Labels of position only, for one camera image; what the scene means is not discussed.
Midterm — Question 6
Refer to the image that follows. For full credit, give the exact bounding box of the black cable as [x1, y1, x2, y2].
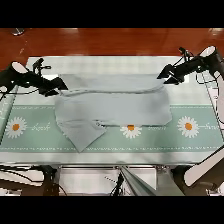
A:
[195, 71, 224, 135]
[104, 172, 126, 197]
[0, 85, 42, 102]

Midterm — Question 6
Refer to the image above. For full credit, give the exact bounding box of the grey shirt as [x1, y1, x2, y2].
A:
[54, 73, 174, 154]

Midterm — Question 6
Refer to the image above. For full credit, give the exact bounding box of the silver frame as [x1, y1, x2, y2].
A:
[0, 161, 224, 197]

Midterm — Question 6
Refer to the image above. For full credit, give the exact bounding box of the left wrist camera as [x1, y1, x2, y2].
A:
[32, 57, 53, 77]

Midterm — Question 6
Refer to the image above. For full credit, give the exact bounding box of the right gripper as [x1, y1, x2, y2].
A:
[156, 61, 195, 86]

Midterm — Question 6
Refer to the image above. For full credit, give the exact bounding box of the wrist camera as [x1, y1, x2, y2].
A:
[177, 46, 195, 64]
[32, 57, 53, 77]

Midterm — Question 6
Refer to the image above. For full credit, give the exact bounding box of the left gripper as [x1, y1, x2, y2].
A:
[33, 75, 70, 98]

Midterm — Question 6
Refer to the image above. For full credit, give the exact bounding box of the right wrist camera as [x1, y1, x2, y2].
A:
[177, 46, 195, 64]

